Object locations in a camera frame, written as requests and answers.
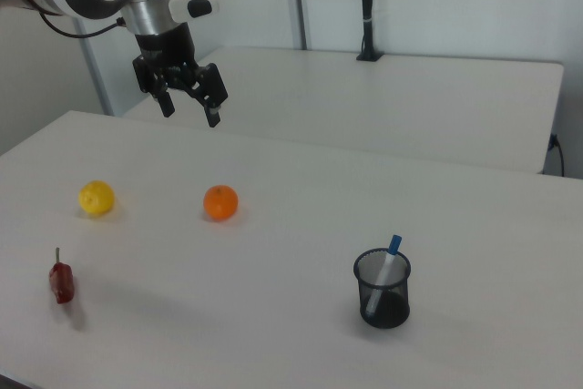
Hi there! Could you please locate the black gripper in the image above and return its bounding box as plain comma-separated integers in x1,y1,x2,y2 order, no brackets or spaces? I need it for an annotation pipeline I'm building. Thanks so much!
132,23,230,129

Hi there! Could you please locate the white marker pen blue cap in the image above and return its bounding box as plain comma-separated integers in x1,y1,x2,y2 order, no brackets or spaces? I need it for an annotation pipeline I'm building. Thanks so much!
363,234,404,315

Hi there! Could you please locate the black mesh pen cup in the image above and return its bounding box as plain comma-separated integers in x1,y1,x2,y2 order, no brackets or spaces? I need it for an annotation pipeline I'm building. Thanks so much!
353,246,413,331

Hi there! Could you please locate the orange toy tangerine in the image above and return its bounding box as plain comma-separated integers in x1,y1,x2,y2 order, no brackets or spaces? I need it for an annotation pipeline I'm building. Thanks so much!
202,184,240,222

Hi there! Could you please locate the white neighbouring table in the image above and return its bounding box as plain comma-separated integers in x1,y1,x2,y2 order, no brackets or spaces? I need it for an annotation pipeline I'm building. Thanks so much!
121,45,567,177

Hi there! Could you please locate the red toy pepper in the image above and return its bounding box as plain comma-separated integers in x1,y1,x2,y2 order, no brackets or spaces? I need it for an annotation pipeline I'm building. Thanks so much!
48,247,76,306

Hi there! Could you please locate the grey wall frame post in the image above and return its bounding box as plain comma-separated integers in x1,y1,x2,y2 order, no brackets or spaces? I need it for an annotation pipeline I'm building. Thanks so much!
77,19,115,118

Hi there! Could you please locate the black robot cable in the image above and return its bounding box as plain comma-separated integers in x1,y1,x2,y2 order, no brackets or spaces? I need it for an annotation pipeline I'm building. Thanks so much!
37,10,128,39

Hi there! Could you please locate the black camera pole with base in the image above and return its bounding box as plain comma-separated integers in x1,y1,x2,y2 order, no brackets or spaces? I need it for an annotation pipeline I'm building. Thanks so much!
355,0,384,63

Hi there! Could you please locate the black wall plug with cable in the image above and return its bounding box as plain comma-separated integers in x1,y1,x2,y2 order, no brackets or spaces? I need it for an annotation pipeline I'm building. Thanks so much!
547,132,568,178

